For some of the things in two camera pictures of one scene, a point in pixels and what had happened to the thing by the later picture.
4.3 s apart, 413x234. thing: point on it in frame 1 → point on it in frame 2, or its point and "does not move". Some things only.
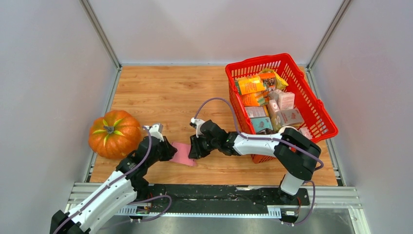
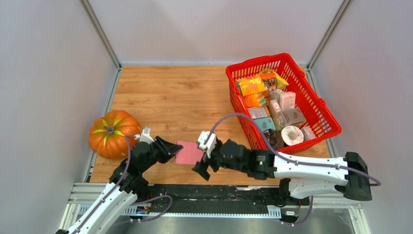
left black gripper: x=170 y=150 does not move
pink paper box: x=182 y=155 does not move
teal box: x=262 y=123 does not move
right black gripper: x=196 y=152 → x=201 y=166
